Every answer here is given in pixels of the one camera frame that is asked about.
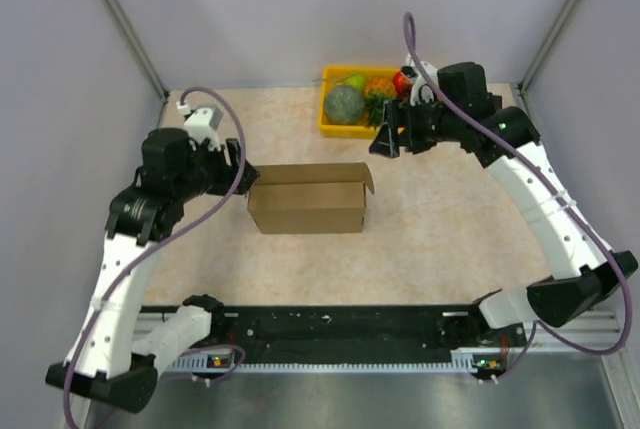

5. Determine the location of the right aluminium frame post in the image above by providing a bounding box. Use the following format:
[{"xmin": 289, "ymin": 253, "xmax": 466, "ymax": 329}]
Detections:
[{"xmin": 517, "ymin": 0, "xmax": 583, "ymax": 97}]

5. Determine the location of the brown cardboard box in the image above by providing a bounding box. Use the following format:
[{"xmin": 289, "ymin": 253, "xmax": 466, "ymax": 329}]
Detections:
[{"xmin": 247, "ymin": 162, "xmax": 375, "ymax": 235}]

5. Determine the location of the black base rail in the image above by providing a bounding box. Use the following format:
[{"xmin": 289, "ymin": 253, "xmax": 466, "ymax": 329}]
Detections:
[{"xmin": 134, "ymin": 304, "xmax": 624, "ymax": 375}]

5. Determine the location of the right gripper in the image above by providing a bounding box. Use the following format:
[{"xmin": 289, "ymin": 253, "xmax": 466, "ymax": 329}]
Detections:
[{"xmin": 370, "ymin": 93, "xmax": 463, "ymax": 158}]

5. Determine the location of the aluminium frame post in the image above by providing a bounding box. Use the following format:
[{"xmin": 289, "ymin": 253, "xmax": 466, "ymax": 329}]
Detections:
[
  {"xmin": 517, "ymin": 0, "xmax": 583, "ymax": 97},
  {"xmin": 101, "ymin": 0, "xmax": 168, "ymax": 101}
]

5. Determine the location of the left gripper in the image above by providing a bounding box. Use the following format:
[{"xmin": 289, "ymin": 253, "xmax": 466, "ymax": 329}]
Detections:
[{"xmin": 172, "ymin": 137, "xmax": 259, "ymax": 203}]

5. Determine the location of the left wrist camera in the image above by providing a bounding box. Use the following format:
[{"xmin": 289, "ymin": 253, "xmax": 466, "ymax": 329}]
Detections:
[{"xmin": 176, "ymin": 103, "xmax": 223, "ymax": 151}]

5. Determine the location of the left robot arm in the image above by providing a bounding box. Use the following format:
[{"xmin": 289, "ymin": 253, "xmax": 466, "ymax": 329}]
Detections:
[{"xmin": 45, "ymin": 128, "xmax": 258, "ymax": 413}]

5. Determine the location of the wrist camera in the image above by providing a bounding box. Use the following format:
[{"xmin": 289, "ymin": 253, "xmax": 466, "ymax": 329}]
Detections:
[
  {"xmin": 401, "ymin": 58, "xmax": 435, "ymax": 105},
  {"xmin": 176, "ymin": 103, "xmax": 223, "ymax": 151}
]

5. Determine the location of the green netted melon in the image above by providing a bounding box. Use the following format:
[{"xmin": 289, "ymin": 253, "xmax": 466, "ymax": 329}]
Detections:
[{"xmin": 324, "ymin": 85, "xmax": 365, "ymax": 125}]

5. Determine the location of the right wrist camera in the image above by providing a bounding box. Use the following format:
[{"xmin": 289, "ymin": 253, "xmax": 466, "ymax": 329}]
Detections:
[{"xmin": 401, "ymin": 58, "xmax": 435, "ymax": 105}]

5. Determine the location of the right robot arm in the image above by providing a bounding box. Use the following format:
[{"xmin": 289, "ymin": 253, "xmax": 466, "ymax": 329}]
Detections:
[{"xmin": 369, "ymin": 61, "xmax": 638, "ymax": 345}]

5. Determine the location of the left aluminium frame post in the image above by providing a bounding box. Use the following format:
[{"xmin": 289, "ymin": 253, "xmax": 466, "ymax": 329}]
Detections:
[{"xmin": 101, "ymin": 0, "xmax": 168, "ymax": 101}]

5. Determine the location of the orange pineapple with leaves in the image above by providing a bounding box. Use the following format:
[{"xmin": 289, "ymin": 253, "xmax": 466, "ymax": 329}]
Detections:
[{"xmin": 364, "ymin": 77, "xmax": 396, "ymax": 128}]

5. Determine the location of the light green apple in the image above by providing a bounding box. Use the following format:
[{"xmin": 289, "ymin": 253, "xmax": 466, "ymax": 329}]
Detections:
[{"xmin": 342, "ymin": 73, "xmax": 367, "ymax": 93}]

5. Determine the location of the yellow plastic fruit bin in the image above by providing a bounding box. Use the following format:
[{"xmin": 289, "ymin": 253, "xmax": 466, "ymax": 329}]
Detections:
[{"xmin": 318, "ymin": 65, "xmax": 401, "ymax": 139}]

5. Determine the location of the red apple at back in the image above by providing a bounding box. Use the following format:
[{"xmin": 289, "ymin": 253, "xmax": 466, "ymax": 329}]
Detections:
[{"xmin": 392, "ymin": 71, "xmax": 412, "ymax": 99}]

